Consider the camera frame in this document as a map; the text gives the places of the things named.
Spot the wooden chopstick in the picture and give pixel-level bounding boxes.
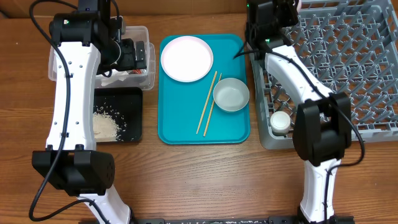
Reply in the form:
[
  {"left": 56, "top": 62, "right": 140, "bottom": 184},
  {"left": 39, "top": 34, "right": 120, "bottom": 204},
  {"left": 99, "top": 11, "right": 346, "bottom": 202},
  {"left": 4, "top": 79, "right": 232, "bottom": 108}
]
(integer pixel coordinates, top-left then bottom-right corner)
[
  {"left": 203, "top": 73, "right": 222, "bottom": 137},
  {"left": 196, "top": 71, "right": 218, "bottom": 134}
]

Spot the black tray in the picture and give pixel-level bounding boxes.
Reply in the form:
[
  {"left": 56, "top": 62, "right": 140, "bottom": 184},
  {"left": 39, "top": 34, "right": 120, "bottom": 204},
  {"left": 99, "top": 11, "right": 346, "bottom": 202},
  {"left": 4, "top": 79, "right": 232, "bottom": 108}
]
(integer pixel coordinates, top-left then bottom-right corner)
[{"left": 93, "top": 87, "right": 143, "bottom": 142}]

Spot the clear plastic bin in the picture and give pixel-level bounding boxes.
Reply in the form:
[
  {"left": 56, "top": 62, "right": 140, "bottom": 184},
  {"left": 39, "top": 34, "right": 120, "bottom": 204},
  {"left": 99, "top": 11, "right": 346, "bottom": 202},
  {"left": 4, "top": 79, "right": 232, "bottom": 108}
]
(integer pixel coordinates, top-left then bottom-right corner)
[{"left": 50, "top": 24, "right": 155, "bottom": 90}]

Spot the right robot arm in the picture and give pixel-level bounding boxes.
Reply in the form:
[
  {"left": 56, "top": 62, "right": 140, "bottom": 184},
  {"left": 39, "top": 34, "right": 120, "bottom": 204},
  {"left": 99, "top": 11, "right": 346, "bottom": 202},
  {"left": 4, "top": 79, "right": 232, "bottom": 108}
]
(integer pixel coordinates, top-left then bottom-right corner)
[{"left": 245, "top": 0, "right": 354, "bottom": 223}]

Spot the grey bowl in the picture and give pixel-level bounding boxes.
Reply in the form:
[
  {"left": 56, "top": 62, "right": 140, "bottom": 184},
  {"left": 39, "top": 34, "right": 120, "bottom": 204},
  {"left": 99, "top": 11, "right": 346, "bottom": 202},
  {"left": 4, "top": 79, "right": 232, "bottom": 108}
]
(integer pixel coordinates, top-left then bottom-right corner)
[{"left": 213, "top": 78, "right": 249, "bottom": 113}]

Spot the red strawberry wrapper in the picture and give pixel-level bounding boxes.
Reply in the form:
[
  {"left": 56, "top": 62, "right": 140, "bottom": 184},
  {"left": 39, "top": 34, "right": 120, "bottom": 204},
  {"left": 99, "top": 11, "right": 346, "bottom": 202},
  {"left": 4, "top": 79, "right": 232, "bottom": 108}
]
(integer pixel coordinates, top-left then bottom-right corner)
[{"left": 129, "top": 69, "right": 147, "bottom": 75}]

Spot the white cup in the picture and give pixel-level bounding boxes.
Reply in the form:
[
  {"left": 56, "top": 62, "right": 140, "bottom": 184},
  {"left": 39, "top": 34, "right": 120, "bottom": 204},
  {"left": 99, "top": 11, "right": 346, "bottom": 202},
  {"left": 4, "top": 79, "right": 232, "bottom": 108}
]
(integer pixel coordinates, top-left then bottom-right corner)
[{"left": 270, "top": 111, "right": 291, "bottom": 136}]

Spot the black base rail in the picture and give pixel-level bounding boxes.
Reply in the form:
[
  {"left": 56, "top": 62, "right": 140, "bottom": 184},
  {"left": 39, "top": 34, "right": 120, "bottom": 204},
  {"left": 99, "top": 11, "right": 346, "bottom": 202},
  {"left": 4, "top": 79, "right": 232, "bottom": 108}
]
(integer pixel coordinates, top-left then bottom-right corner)
[{"left": 77, "top": 214, "right": 355, "bottom": 224}]

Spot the grey dish rack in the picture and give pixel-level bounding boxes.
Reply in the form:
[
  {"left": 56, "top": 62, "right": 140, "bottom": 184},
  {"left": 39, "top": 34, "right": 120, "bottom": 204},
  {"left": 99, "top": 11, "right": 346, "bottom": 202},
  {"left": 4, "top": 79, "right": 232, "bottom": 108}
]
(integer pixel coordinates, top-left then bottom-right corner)
[{"left": 253, "top": 1, "right": 397, "bottom": 149}]

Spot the pink plate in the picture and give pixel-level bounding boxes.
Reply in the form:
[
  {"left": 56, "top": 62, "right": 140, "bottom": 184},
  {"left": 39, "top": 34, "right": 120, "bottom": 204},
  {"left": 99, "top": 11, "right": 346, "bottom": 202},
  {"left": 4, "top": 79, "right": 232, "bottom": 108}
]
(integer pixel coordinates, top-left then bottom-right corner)
[{"left": 160, "top": 35, "right": 214, "bottom": 83}]

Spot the pile of rice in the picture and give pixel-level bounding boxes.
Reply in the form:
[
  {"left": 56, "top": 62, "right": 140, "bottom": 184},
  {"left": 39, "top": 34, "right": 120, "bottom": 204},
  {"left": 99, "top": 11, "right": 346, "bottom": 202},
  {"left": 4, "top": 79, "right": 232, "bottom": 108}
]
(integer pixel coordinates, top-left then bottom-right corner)
[{"left": 93, "top": 106, "right": 127, "bottom": 142}]

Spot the teal serving tray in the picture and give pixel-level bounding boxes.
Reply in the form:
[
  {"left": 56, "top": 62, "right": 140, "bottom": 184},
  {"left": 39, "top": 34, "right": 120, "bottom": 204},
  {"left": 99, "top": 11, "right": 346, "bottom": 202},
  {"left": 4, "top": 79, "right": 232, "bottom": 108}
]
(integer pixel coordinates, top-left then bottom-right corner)
[{"left": 158, "top": 34, "right": 250, "bottom": 145}]

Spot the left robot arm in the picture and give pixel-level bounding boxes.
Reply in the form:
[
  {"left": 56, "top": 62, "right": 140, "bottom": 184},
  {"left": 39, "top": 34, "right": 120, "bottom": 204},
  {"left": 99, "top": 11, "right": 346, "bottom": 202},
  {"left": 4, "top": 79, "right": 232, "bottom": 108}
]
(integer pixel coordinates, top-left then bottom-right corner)
[{"left": 32, "top": 1, "right": 145, "bottom": 223}]

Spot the white napkin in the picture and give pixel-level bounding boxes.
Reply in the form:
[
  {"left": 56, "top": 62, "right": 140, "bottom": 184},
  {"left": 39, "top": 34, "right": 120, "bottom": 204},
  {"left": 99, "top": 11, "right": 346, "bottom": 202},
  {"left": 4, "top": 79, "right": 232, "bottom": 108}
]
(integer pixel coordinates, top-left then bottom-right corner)
[{"left": 96, "top": 70, "right": 134, "bottom": 87}]

